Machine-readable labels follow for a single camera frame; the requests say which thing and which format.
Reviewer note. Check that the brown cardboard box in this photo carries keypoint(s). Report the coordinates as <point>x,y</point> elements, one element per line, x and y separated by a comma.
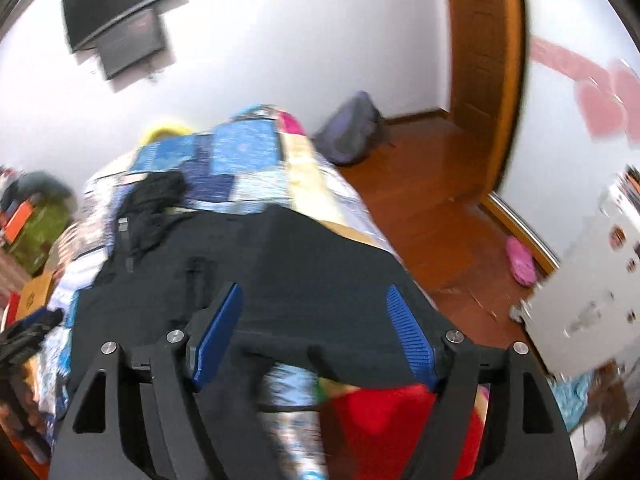
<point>35,295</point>

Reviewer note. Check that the black wall television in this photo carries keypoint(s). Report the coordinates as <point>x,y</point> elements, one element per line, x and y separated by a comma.
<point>120,0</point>

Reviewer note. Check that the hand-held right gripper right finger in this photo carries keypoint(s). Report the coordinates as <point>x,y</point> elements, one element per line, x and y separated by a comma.
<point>407,330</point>

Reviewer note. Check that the wooden door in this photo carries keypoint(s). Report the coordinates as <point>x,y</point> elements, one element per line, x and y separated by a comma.
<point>482,60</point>

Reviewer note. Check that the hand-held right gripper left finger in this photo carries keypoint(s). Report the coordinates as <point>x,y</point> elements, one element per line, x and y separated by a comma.
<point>220,330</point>

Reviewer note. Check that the pink slipper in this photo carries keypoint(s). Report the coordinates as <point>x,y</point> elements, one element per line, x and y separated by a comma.
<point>520,260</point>

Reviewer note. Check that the crumpled black garment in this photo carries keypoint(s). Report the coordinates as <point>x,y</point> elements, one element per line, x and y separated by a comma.
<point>150,200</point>

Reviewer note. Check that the yellow cloth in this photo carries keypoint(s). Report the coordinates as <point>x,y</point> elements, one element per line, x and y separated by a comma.
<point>162,130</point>

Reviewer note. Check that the green bag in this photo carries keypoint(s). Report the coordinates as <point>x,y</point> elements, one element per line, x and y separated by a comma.
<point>40,225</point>

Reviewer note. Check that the red cloth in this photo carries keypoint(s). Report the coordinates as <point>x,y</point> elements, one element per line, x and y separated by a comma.
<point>395,425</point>

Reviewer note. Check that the large black garment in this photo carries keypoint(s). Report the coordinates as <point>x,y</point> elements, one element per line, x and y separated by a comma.
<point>310,270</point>

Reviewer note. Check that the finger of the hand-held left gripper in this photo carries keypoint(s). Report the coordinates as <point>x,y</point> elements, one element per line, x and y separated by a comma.
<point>25,332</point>

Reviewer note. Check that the white cabinet with stickers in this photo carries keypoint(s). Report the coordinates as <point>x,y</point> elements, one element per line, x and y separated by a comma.
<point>585,285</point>

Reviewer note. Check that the orange box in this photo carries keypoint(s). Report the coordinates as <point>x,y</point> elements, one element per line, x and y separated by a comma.
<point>17,220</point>

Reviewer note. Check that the pink wall decoration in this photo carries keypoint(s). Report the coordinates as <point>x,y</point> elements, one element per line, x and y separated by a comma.
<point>600,100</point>

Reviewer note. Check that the patchwork printed bedspread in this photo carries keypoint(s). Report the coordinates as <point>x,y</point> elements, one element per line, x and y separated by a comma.
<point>250,160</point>

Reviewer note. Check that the grey purple backpack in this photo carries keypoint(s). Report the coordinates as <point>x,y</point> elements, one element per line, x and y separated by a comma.
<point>350,130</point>

